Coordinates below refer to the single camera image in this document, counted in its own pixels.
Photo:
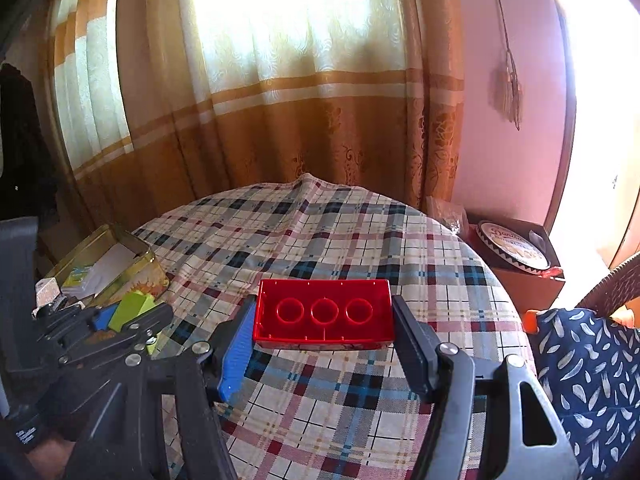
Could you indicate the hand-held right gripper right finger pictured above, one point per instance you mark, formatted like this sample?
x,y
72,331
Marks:
x,y
412,350

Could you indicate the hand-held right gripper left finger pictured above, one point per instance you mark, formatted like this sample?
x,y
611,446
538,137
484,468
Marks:
x,y
232,355

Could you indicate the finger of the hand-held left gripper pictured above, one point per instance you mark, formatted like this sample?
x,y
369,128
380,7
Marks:
x,y
105,317
145,325

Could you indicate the green cartoon box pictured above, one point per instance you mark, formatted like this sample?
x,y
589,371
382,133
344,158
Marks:
x,y
132,307

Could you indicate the golden tin box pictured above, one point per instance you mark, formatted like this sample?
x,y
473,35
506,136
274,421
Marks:
x,y
150,275

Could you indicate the red building block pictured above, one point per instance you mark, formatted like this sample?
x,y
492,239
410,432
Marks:
x,y
270,320

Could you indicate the person's left hand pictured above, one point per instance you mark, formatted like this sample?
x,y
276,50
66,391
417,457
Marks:
x,y
47,460

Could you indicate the white paper sheet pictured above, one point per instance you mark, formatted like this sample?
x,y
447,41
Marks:
x,y
115,262

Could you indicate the brown cabinet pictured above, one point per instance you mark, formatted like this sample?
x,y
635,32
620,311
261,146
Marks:
x,y
530,295

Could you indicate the clear plastic bag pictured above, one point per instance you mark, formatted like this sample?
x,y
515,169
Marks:
x,y
447,215

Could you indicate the round cookie tin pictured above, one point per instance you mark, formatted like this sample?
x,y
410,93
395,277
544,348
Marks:
x,y
510,247

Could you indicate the dark hanging clothing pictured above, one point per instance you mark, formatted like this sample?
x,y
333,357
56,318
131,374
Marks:
x,y
25,150

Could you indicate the orange red wrapper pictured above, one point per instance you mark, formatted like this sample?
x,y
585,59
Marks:
x,y
554,273

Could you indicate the blue feather print cloth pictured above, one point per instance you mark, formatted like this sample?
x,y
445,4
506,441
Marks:
x,y
585,385

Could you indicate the brown wicker chair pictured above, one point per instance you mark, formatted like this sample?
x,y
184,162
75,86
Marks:
x,y
615,280

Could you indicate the orange and cream curtain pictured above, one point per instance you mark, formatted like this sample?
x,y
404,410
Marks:
x,y
300,135

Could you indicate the hanging tassel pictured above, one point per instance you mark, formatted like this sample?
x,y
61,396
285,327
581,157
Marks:
x,y
507,95

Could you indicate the dark wooden door frame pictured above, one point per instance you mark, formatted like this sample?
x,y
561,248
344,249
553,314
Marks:
x,y
567,110

